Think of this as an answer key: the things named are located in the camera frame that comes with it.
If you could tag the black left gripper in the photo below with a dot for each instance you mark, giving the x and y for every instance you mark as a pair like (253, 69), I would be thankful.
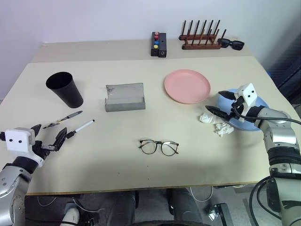
(42, 148)

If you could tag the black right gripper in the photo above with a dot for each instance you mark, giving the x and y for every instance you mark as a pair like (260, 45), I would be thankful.
(238, 100)

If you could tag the white tissue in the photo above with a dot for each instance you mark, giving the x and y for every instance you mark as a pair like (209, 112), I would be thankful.
(223, 129)
(207, 118)

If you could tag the black pen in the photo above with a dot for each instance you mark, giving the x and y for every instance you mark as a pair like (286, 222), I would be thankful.
(73, 114)

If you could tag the white marker with black cap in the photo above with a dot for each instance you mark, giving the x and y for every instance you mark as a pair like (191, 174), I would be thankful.
(82, 127)

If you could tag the pink plate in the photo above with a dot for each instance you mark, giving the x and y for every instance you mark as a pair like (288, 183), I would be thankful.
(187, 86)

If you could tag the tortoiseshell round eyeglasses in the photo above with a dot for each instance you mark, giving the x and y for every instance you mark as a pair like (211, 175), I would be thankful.
(149, 147)

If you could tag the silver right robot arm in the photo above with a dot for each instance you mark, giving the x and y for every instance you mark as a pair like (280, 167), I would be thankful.
(279, 134)

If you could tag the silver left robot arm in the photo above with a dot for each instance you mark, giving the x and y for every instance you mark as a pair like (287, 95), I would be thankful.
(9, 183)

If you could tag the light blue plate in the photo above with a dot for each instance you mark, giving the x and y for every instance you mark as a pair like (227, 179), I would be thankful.
(224, 103)

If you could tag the black plastic cup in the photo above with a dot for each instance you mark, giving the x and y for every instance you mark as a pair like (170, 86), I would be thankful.
(68, 94)

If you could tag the black sunglasses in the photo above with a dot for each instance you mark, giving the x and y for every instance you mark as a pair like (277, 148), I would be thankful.
(237, 45)

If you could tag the brown wooden peg rack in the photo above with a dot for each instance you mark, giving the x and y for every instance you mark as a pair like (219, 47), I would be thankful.
(200, 46)

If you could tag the dark furniture beside table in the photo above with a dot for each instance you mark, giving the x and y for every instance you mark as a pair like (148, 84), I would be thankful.
(287, 80)

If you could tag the plain black box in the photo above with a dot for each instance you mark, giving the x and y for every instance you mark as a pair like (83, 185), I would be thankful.
(163, 46)

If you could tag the white rounded object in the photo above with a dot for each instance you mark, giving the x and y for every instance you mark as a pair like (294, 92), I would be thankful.
(70, 215)

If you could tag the black box with coloured buttons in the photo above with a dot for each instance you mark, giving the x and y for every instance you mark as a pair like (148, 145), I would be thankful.
(155, 44)

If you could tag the dark grey rounded shape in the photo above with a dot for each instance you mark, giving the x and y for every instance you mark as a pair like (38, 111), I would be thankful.
(184, 204)

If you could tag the black metal stand foot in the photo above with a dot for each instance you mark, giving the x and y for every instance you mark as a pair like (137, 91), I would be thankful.
(222, 212)

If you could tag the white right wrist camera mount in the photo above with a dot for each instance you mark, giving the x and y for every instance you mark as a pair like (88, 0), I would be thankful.
(249, 94)

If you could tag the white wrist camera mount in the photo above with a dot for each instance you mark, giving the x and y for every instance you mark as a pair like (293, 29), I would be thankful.
(249, 94)
(18, 139)

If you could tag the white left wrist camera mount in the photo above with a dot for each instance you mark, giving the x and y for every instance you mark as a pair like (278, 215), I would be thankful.
(18, 139)

